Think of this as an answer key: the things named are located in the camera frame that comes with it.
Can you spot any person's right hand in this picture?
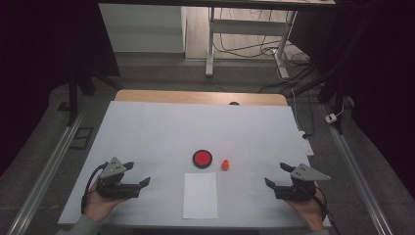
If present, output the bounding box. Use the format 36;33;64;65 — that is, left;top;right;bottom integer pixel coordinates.
285;190;328;233

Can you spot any tangle of floor cables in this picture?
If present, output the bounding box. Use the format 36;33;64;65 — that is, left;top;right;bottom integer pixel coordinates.
212;8;311;68

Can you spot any white cabinet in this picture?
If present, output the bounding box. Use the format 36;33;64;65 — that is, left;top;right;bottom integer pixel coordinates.
98;3;187;54

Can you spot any large white table cover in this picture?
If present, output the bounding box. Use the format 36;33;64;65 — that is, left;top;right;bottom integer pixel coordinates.
57;100;332;229

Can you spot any person's left hand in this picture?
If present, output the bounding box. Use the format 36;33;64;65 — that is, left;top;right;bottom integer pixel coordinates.
82;181;129;223

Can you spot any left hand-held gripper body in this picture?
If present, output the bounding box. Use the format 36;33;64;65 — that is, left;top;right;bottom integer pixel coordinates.
96;157;142;201

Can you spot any aluminium floor rail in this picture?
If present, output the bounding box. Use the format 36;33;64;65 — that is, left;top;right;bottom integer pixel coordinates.
320;104;394;235
6;109;88;235

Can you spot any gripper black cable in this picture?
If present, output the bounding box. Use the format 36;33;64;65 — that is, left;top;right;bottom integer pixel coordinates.
313;185;343;235
80;162;109;213

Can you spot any round red ink pad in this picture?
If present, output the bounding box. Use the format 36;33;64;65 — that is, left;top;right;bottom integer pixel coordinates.
192;149;214;169

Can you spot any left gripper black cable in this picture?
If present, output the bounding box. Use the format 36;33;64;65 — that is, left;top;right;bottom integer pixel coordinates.
80;162;109;213

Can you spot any small white paper sheet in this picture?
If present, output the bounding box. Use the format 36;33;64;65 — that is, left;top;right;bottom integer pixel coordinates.
181;171;219;220

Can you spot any black metal stand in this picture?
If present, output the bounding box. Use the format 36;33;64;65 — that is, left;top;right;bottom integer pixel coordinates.
293;9;374;135
66;65;123;127

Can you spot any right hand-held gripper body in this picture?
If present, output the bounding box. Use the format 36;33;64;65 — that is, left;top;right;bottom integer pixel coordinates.
274;163;332;203

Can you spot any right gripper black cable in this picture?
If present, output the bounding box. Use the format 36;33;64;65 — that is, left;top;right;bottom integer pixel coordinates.
313;185;343;235

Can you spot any white power strip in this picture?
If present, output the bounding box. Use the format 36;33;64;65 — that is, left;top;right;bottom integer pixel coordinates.
299;129;315;158

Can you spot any white desk frame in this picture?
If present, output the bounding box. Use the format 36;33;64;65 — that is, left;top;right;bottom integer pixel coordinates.
204;6;299;79

